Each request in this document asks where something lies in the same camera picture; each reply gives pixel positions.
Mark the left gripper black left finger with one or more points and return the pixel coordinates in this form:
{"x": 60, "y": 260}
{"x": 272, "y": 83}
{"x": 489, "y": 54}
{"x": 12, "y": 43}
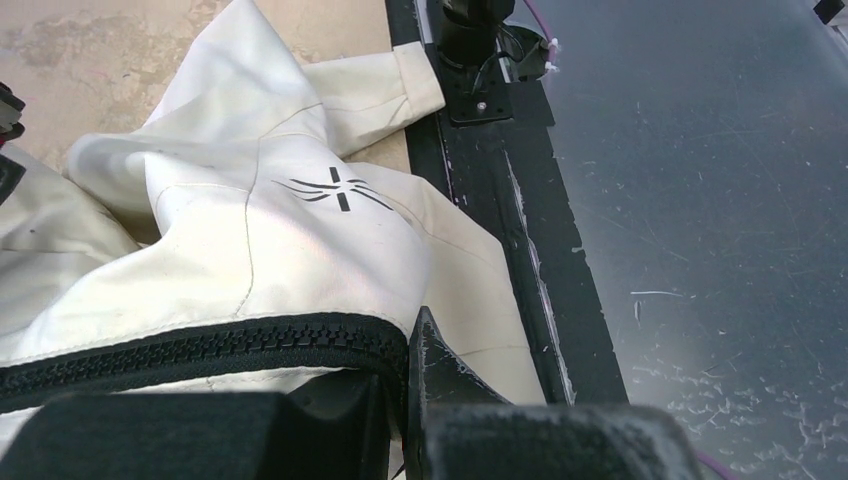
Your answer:
{"x": 332, "y": 427}

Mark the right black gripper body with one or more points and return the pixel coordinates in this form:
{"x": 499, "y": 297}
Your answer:
{"x": 11, "y": 128}

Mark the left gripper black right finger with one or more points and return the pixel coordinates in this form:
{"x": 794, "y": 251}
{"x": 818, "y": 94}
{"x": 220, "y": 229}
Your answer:
{"x": 460, "y": 428}

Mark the beige jacket with black lining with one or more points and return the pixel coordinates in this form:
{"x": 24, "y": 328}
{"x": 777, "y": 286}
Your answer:
{"x": 229, "y": 245}

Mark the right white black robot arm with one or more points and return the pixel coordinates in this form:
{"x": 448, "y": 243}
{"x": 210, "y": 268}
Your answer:
{"x": 85, "y": 66}

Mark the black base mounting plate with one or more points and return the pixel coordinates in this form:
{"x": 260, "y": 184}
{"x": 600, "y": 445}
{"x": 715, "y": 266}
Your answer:
{"x": 490, "y": 153}

